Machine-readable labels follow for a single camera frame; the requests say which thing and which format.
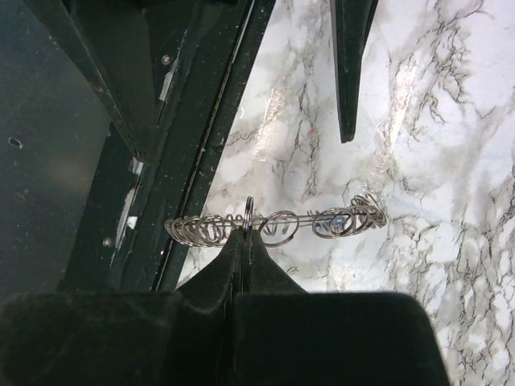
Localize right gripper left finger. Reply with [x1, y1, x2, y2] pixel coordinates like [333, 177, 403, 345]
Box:
[1, 231, 244, 385]

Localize small blue tag on disc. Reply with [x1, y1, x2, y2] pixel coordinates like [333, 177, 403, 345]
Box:
[314, 214, 353, 239]

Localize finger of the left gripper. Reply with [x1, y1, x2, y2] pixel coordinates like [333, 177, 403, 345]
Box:
[329, 0, 378, 143]
[26, 0, 158, 163]

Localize metal disc with keyrings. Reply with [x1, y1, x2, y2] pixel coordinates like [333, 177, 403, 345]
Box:
[164, 193, 387, 248]

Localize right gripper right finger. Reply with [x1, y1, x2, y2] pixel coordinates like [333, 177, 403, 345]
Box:
[235, 232, 450, 385]

